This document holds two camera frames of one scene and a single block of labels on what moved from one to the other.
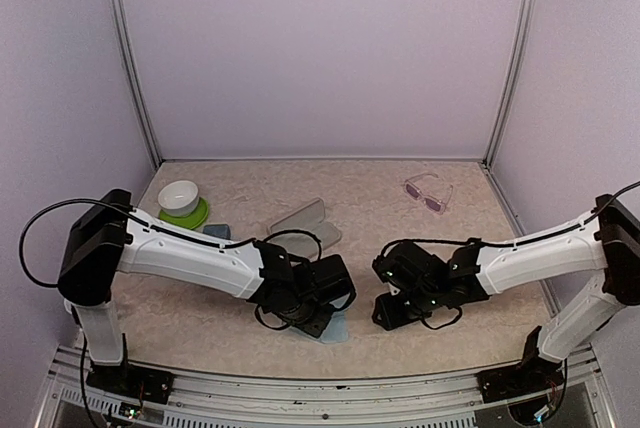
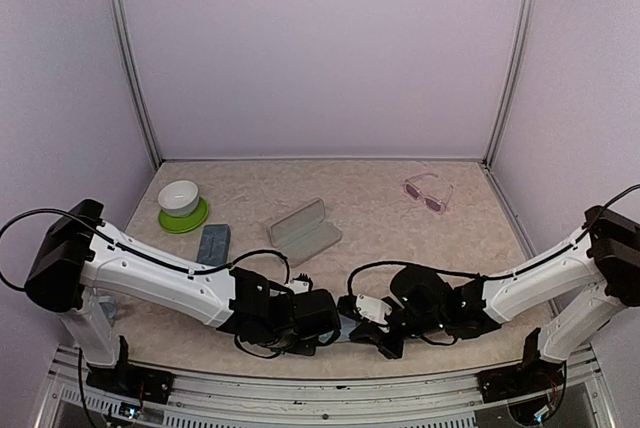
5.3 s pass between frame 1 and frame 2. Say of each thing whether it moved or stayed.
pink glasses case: stayed
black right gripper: moved
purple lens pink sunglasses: stayed
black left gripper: moved
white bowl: stayed
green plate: stayed
